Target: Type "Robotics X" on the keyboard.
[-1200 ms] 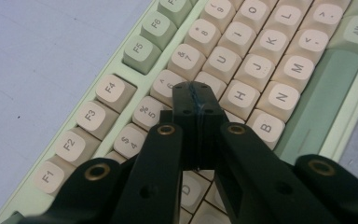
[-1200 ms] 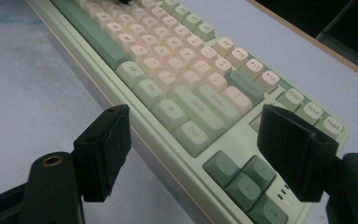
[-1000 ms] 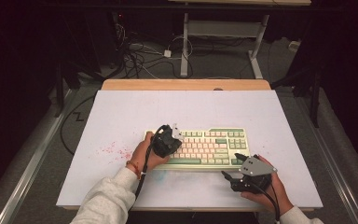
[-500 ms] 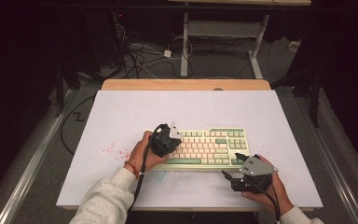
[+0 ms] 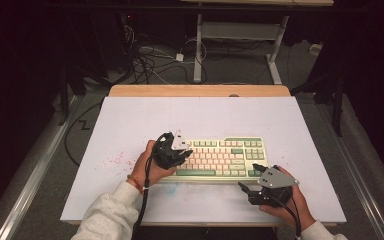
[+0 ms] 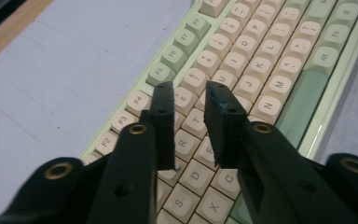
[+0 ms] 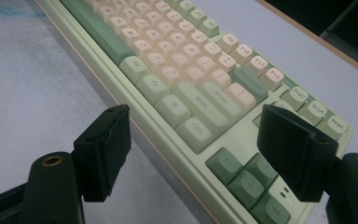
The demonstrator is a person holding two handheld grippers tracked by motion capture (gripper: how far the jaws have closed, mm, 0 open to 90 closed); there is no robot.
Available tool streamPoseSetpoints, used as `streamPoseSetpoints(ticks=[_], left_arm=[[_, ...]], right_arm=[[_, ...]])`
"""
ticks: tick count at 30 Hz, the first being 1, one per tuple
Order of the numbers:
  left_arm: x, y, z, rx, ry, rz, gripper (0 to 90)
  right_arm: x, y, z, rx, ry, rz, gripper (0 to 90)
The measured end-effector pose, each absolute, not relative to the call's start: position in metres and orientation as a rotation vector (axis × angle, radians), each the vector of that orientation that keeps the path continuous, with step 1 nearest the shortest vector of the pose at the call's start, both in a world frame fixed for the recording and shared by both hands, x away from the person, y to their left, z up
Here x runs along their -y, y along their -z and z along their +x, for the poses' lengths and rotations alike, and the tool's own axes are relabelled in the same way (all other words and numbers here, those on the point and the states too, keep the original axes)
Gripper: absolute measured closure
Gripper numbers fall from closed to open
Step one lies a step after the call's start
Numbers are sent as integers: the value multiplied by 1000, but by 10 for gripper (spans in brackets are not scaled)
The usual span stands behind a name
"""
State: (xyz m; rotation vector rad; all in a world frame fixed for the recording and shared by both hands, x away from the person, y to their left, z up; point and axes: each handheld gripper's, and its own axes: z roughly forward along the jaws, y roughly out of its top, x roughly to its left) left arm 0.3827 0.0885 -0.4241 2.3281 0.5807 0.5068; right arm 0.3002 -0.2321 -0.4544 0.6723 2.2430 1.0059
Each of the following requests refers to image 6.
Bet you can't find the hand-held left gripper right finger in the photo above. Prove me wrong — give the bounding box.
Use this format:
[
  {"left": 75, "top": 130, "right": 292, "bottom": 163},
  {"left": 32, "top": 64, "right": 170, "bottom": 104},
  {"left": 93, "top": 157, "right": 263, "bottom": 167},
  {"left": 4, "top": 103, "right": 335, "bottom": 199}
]
[{"left": 203, "top": 80, "right": 358, "bottom": 224}]

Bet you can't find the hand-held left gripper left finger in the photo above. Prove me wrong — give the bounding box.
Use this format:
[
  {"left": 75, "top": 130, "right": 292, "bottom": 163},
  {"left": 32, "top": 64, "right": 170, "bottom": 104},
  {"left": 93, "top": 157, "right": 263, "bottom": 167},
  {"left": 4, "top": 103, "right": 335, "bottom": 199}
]
[{"left": 87, "top": 81, "right": 177, "bottom": 224}]

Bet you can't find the green and cream mechanical keyboard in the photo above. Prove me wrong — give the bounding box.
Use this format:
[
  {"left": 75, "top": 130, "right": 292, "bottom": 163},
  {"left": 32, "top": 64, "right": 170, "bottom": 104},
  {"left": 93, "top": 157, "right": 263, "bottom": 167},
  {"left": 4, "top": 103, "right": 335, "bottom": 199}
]
[{"left": 77, "top": 0, "right": 358, "bottom": 224}]

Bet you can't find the white table cover sheet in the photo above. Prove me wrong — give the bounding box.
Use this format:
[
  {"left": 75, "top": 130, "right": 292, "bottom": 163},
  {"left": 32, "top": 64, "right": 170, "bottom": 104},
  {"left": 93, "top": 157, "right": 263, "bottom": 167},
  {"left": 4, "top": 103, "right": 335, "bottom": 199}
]
[{"left": 0, "top": 0, "right": 358, "bottom": 218}]

